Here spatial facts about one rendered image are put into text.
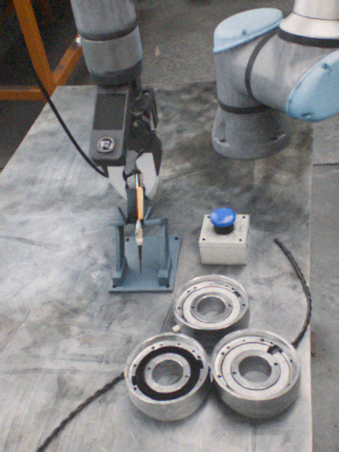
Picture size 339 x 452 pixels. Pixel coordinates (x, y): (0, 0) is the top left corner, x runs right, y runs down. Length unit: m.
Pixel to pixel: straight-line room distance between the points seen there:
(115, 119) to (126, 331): 0.30
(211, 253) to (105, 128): 0.27
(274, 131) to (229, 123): 0.09
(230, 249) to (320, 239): 1.33
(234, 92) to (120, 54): 0.39
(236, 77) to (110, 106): 0.36
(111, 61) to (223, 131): 0.45
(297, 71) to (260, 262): 0.30
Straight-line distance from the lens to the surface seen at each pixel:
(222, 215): 0.99
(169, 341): 0.88
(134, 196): 0.97
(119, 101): 0.88
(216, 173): 1.23
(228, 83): 1.21
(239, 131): 1.24
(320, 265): 2.21
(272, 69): 1.12
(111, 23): 0.85
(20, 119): 3.34
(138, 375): 0.86
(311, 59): 1.08
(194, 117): 1.41
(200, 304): 0.93
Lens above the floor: 1.48
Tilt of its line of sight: 37 degrees down
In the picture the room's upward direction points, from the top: 10 degrees counter-clockwise
